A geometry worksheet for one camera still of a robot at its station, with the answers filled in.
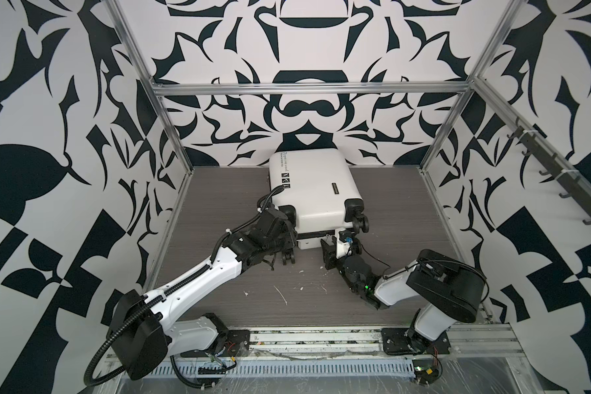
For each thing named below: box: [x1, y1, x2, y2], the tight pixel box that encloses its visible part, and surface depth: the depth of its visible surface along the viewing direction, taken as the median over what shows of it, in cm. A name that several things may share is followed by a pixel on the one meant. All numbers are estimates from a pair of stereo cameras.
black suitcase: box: [269, 148, 371, 251], surface depth 86 cm
